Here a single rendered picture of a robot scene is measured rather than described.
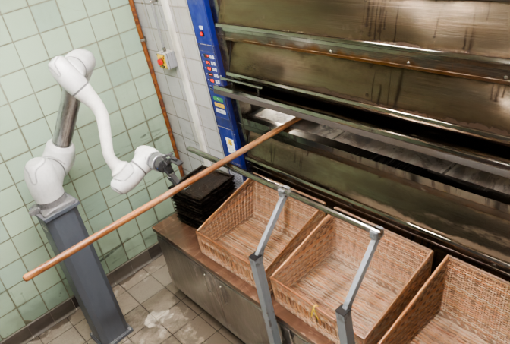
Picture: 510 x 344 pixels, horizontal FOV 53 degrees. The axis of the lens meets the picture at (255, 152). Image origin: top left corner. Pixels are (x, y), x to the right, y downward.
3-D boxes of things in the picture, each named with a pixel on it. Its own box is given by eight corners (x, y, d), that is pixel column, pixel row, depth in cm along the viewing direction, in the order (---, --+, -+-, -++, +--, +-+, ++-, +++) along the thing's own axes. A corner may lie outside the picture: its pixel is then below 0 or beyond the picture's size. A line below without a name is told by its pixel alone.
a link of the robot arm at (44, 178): (29, 206, 267) (12, 171, 257) (43, 187, 283) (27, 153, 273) (58, 203, 265) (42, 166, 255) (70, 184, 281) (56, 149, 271)
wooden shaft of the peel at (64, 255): (26, 284, 192) (23, 278, 191) (23, 280, 195) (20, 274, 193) (328, 104, 279) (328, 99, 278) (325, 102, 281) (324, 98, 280)
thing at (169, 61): (169, 64, 321) (165, 48, 316) (177, 66, 314) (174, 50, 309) (159, 67, 317) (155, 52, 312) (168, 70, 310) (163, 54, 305)
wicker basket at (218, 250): (262, 209, 310) (253, 170, 297) (334, 244, 270) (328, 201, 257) (199, 253, 284) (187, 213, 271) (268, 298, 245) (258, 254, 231)
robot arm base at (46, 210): (24, 212, 275) (20, 203, 272) (61, 191, 287) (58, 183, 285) (37, 222, 263) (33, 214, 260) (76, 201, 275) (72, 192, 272)
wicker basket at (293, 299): (341, 247, 267) (335, 203, 254) (437, 298, 226) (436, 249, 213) (272, 301, 242) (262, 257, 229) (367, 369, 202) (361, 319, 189)
